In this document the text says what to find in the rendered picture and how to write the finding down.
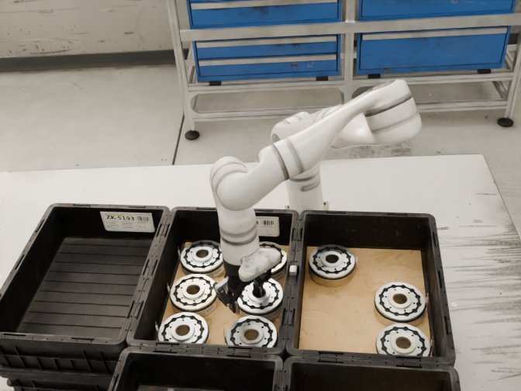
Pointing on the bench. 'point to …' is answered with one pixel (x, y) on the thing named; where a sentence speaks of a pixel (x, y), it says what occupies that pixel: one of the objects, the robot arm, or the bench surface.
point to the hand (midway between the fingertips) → (246, 299)
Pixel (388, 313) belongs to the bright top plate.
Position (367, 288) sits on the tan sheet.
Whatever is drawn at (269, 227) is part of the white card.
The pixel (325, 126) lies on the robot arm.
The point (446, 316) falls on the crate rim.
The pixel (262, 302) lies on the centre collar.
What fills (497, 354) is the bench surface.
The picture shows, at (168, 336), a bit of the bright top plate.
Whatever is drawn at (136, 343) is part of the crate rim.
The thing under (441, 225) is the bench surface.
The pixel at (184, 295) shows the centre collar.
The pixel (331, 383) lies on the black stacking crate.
